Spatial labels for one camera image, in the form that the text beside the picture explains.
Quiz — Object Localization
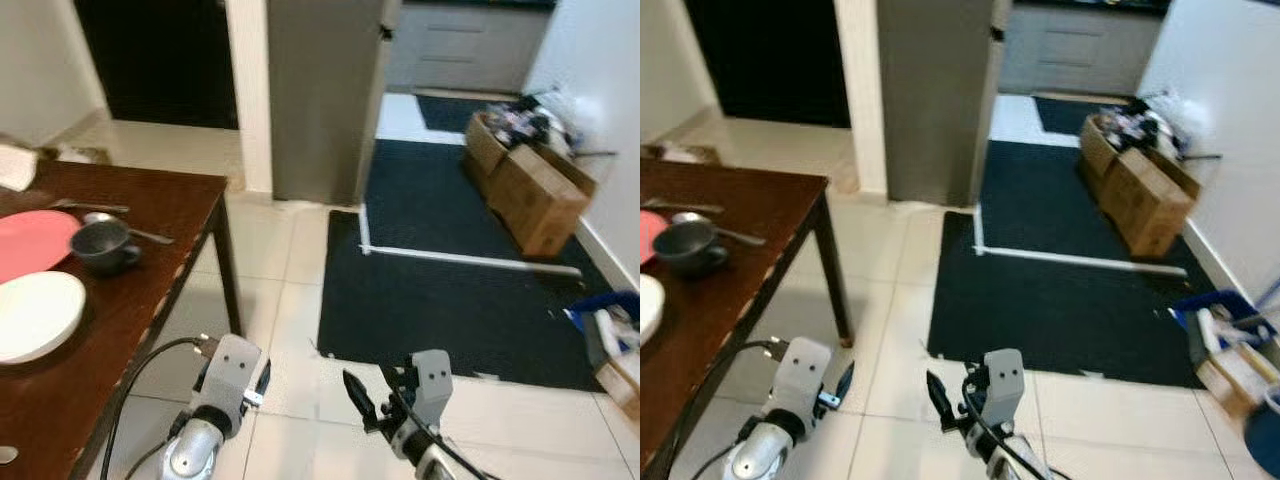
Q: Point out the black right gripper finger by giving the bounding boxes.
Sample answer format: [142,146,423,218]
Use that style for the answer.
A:
[927,372,952,431]
[343,372,379,432]

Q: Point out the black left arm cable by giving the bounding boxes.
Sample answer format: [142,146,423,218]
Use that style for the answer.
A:
[655,340,787,480]
[100,337,217,480]

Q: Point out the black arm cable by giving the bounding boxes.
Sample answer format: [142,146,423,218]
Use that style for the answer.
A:
[385,385,491,480]
[655,340,787,480]
[965,390,1071,480]
[100,337,217,480]

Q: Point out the blue plastic basket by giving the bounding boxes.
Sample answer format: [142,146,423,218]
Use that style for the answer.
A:
[1172,290,1276,331]
[566,291,641,333]

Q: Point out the grey kitchen cabinet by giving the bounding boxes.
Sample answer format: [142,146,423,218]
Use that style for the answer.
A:
[385,0,556,96]
[998,0,1171,98]

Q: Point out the white napkin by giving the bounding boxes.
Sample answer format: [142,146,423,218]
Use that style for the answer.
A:
[0,145,39,191]

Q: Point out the white plate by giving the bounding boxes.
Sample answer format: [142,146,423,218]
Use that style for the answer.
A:
[0,272,88,365]
[640,273,665,346]

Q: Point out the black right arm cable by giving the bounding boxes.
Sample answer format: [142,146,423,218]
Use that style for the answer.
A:
[965,390,1071,480]
[385,385,491,480]

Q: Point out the dark blue bucket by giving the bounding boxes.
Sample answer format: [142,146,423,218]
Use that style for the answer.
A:
[1243,388,1280,479]

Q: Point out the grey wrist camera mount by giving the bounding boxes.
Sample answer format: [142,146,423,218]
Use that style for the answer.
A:
[983,349,1025,427]
[190,335,266,421]
[410,350,453,427]
[770,337,833,417]

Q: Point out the grey door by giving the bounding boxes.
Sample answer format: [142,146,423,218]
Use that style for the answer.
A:
[268,0,401,206]
[877,0,1011,208]

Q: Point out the dark brown wooden table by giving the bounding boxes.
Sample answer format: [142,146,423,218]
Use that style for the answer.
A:
[640,155,856,480]
[0,158,246,480]

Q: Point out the small open cardboard box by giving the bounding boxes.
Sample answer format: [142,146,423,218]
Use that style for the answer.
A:
[1195,345,1280,421]
[595,358,641,421]

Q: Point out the white plastic bag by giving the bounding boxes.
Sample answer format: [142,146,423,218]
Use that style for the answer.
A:
[535,88,601,156]
[1150,90,1216,156]

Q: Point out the brown cardboard box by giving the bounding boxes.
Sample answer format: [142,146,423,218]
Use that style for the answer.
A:
[1078,113,1203,259]
[463,110,598,258]

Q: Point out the silver spoon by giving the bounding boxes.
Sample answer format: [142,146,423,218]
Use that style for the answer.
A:
[670,212,768,247]
[83,212,174,246]

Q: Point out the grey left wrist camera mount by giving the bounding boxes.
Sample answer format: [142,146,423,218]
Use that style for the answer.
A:
[770,337,833,417]
[190,335,266,421]

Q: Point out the pink plate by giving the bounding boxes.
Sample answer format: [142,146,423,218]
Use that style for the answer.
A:
[0,210,81,284]
[640,210,669,266]

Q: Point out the dark grey mug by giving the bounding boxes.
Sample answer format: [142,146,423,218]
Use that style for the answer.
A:
[70,221,142,277]
[653,221,729,279]

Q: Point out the large black floor mat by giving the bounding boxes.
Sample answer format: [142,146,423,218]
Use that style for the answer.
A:
[927,140,1236,389]
[318,138,623,393]

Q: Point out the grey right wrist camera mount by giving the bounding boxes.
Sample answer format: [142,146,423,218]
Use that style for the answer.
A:
[983,349,1025,427]
[410,350,453,427]

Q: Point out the small dark floor mat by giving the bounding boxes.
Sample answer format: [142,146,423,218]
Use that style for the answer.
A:
[1033,95,1136,136]
[415,93,501,134]

